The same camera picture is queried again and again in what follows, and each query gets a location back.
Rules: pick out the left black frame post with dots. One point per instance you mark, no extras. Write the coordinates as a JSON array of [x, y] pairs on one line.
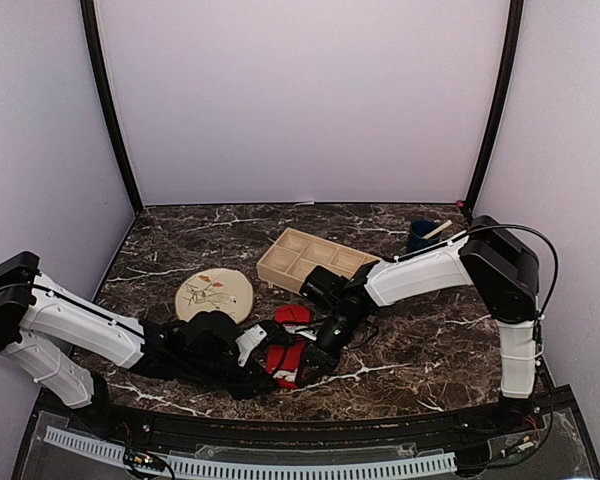
[[100, 75]]

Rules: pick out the wooden compartment tray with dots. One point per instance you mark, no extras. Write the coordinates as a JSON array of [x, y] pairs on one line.
[[294, 254]]

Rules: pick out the black frame post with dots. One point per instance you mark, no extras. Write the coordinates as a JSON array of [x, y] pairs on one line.
[[506, 64], [100, 75]]

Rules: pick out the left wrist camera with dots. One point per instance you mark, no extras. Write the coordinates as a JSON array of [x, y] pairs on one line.
[[259, 337]]

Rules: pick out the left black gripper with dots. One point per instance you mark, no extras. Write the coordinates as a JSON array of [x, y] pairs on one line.
[[255, 373]]

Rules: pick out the wooden stick in mug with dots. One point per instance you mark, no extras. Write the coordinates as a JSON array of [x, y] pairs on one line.
[[438, 229]]

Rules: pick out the black front table rail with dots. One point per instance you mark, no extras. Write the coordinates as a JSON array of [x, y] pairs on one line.
[[446, 428]]

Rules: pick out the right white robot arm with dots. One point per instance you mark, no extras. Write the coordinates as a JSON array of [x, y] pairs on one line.
[[507, 271]]

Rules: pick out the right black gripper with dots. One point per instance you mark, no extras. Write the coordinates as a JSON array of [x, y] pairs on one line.
[[324, 358]]

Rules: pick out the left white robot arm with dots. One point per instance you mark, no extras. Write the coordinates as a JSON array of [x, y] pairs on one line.
[[35, 312]]

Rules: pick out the white slotted cable duct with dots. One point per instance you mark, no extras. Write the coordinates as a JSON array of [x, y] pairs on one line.
[[216, 462]]

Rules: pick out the dark blue enamel mug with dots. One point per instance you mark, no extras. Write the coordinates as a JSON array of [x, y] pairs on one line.
[[417, 235]]

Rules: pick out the right black frame post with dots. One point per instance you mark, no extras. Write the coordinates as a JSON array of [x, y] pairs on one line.
[[506, 64]]

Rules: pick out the round painted wooden plate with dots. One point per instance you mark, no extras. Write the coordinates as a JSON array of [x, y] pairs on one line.
[[218, 289]]

